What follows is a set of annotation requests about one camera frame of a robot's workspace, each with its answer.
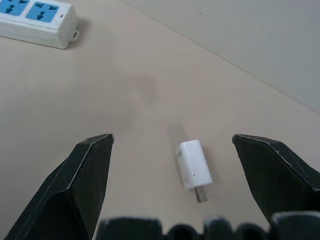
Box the white plug adapter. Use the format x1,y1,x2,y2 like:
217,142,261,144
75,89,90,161
175,139,213,204

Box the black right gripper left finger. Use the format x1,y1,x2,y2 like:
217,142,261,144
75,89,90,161
2,133,115,240

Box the white power strip blue sockets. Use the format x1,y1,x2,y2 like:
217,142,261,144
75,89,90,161
0,0,81,50

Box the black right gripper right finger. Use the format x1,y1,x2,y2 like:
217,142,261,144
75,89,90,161
231,133,320,228

